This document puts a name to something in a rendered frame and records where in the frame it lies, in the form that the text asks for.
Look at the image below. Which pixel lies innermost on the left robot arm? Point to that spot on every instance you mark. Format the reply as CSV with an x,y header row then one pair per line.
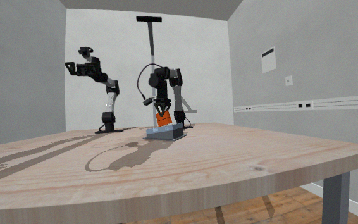
x,y
158,81

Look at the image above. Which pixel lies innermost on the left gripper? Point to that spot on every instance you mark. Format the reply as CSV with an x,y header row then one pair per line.
x,y
161,100

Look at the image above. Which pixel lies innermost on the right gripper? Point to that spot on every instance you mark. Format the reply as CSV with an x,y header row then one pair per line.
x,y
82,69

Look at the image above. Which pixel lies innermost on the light blue metal plate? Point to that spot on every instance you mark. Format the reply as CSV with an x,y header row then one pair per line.
x,y
164,128

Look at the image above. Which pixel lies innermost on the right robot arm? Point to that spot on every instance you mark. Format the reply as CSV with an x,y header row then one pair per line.
x,y
108,116

